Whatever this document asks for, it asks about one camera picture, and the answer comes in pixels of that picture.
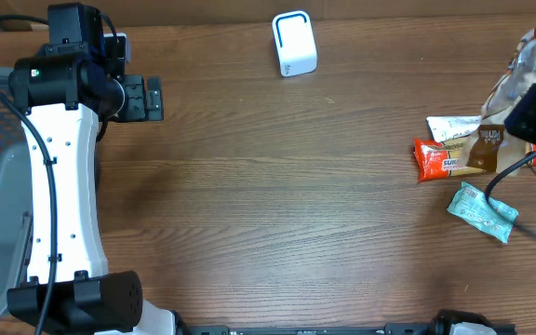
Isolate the orange pasta package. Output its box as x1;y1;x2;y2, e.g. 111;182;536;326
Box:
413;137;536;181

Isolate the white tube with gold cap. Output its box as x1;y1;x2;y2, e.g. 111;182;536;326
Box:
426;116;481;142

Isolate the light blue snack packet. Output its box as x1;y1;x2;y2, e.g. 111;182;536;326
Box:
447;181;519;244

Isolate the brown snack pouch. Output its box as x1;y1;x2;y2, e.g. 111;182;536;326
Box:
459;28;536;172

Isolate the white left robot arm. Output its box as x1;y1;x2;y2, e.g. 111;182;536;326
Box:
7;3;178;335

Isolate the white barcode scanner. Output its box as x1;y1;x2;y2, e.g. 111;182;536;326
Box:
272;10;317;77

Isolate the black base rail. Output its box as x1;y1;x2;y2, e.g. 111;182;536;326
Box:
176;309;517;335

